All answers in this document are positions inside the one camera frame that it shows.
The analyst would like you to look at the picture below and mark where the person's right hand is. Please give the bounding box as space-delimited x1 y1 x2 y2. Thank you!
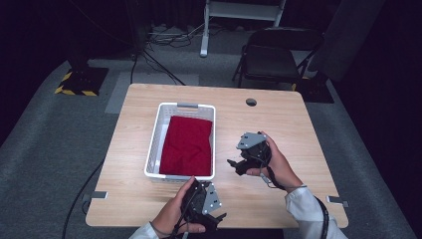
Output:
246 130 304 194

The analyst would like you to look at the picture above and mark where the red cloth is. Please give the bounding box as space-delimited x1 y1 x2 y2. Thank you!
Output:
158 115 214 177

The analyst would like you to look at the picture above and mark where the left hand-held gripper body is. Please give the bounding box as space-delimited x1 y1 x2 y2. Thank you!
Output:
180 178 223 230

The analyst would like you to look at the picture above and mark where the grey leaning panel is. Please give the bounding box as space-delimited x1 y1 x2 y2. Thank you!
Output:
311 0 386 83

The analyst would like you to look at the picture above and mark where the black tripod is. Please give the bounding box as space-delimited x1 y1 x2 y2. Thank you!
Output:
129 0 187 87

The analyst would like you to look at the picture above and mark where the bundle of floor cables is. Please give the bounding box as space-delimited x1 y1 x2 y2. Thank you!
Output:
145 22 208 48

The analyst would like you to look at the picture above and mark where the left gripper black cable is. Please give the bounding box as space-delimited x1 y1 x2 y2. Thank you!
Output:
167 193 197 239

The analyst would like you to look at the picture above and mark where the black folding chair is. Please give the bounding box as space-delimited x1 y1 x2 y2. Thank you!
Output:
231 27 324 92

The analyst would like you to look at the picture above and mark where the person's left hand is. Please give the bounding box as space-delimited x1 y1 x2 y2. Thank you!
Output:
151 175 207 239

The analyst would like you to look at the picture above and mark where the white plastic basket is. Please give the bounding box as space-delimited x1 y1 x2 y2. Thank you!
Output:
143 102 217 183

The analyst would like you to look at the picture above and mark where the black base with yellow stripes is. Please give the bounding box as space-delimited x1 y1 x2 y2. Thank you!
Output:
54 67 110 98

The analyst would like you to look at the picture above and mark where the white metal stand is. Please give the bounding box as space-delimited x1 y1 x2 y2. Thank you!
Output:
199 0 288 59

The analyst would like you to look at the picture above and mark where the black floor base plate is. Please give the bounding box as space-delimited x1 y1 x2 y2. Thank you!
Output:
291 75 335 105

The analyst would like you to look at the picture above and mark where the grey table clamp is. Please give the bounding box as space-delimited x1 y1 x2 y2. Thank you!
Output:
325 195 350 209
82 190 109 202

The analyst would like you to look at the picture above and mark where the black floor cable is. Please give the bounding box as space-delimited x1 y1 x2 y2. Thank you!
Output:
61 158 106 239

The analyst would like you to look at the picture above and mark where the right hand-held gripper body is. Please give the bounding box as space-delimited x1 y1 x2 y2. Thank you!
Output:
236 131 273 168

